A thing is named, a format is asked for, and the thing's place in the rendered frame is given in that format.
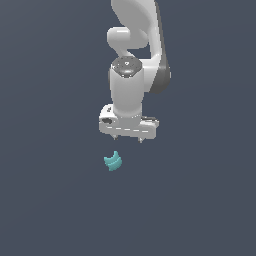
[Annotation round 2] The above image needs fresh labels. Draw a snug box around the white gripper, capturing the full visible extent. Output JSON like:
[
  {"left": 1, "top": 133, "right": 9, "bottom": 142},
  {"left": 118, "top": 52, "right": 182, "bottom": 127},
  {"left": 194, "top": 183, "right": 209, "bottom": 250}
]
[{"left": 98, "top": 103, "right": 160, "bottom": 145}]

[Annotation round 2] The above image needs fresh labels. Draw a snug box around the small teal curved object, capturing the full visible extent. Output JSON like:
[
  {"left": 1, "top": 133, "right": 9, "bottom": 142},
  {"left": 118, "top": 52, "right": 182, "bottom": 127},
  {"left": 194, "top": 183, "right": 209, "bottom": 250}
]
[{"left": 103, "top": 150, "right": 123, "bottom": 172}]

